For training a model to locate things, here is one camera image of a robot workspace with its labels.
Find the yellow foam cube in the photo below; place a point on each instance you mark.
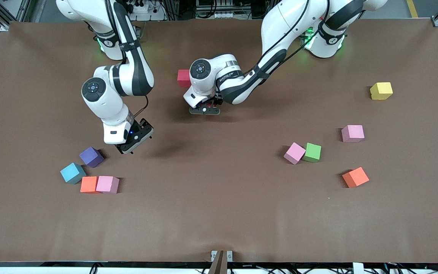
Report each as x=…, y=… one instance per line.
x=381, y=90

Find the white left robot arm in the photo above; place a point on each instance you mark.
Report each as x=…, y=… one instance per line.
x=280, y=30

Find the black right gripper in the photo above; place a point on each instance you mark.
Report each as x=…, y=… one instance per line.
x=145, y=127

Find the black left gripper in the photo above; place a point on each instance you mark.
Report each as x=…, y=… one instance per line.
x=216, y=101

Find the red foam cube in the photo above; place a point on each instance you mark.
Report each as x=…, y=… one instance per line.
x=183, y=78
x=212, y=105

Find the grey bracket with brown post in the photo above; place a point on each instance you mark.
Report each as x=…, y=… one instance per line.
x=221, y=262

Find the green foam cube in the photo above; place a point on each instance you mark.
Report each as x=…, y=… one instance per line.
x=313, y=152

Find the small white box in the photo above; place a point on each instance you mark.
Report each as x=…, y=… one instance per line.
x=357, y=268

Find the orange foam cube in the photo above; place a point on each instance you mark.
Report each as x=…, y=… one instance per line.
x=355, y=177
x=88, y=184

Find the small white power strip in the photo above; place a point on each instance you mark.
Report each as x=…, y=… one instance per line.
x=222, y=15

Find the white power strip with plugs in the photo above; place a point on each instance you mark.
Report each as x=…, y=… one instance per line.
x=150, y=15

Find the brown table cover sheet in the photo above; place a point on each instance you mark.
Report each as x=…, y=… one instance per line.
x=219, y=213

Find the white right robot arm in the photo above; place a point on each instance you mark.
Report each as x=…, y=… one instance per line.
x=105, y=101

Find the light blue foam cube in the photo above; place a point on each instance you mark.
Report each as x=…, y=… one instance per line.
x=72, y=173

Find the black table edge strip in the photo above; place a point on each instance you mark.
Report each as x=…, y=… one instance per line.
x=51, y=263

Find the purple foam cube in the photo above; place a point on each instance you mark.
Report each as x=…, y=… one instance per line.
x=91, y=156

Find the pink foam cube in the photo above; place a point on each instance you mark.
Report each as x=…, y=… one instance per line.
x=294, y=153
x=107, y=184
x=353, y=133

